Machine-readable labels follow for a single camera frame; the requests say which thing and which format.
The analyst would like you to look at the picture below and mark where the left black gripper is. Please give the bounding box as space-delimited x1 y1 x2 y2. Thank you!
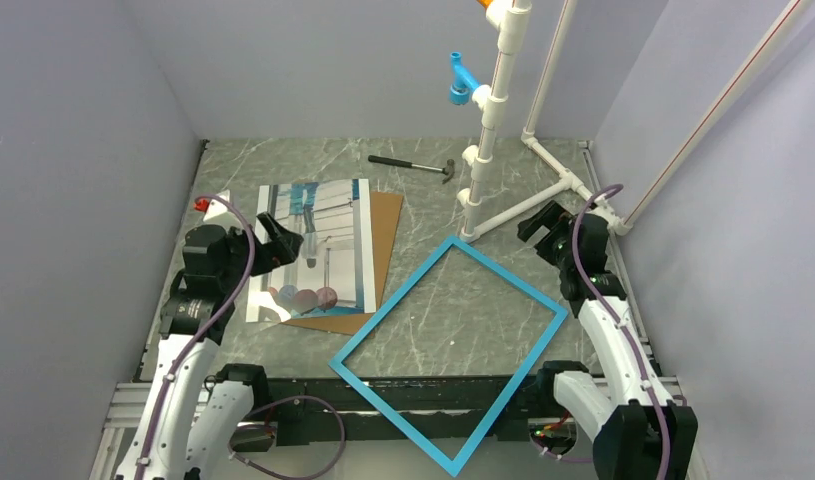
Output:
219 211 302 291

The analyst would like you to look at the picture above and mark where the printed photo with white border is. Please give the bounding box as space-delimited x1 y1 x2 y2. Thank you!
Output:
245 179 378 324

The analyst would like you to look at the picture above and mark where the blue wooden picture frame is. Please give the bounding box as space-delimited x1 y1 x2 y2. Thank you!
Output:
328 235 570 479

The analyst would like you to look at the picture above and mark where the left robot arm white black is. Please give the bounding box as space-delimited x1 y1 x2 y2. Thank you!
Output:
114 213 303 479

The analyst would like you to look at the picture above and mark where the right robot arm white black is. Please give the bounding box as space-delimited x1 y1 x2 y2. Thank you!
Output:
517 201 698 479

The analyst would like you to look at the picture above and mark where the brown cardboard backing board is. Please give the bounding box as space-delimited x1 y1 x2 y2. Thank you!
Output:
283 192 403 335

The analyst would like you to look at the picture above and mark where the blue pipe fitting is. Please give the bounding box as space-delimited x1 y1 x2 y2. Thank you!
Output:
449 51 480 106

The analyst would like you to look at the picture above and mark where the white PVC pipe stand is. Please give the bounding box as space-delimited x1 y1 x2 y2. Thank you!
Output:
456 1 811 243

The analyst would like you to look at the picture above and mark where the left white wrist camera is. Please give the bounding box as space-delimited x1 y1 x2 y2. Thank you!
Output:
193 198 237 229

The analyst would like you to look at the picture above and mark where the black handled hammer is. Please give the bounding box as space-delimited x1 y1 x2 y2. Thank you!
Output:
367 155 455 184

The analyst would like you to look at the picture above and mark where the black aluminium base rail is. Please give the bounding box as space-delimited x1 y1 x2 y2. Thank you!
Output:
260 375 563 446

